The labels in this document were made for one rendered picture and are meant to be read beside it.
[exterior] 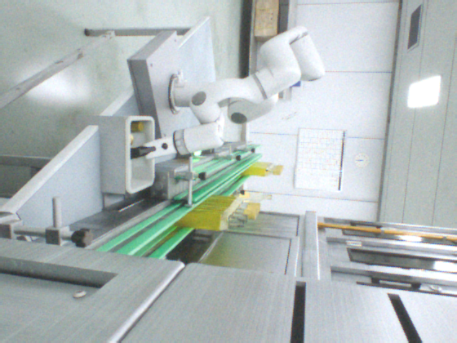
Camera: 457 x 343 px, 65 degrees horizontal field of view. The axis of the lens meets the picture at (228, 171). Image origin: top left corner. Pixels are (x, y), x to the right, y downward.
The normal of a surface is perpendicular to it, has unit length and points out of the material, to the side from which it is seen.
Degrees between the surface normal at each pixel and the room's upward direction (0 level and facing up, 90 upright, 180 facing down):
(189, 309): 90
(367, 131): 90
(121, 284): 90
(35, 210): 0
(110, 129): 90
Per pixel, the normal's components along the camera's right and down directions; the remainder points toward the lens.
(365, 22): -0.22, 0.14
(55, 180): 0.97, 0.07
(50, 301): 0.03, -0.99
